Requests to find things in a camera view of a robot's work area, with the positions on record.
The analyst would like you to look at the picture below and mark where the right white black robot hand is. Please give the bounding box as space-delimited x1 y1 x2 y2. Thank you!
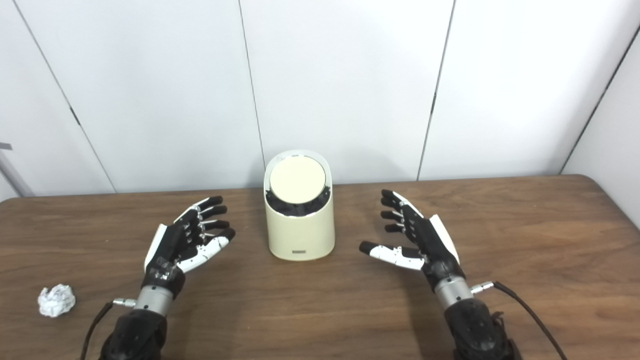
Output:
359 189 467 293

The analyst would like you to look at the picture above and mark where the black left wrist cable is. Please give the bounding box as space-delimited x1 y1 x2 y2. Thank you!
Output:
80 298 137 360

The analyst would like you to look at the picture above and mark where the black bin liner bag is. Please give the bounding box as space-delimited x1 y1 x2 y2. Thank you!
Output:
265 180 332 217

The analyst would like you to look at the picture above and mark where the cream-colored round bin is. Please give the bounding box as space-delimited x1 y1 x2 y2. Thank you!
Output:
263 149 336 261

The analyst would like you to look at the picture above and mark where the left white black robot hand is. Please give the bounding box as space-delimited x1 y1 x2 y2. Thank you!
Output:
141 196 236 301

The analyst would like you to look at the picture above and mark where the cream round bin lid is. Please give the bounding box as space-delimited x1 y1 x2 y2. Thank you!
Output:
269 156 327 204

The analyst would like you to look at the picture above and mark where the white paper ball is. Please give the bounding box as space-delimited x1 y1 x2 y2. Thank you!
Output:
37 284 76 318

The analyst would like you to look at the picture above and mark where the grey wall post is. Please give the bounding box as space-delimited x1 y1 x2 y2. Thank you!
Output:
0 142 35 197

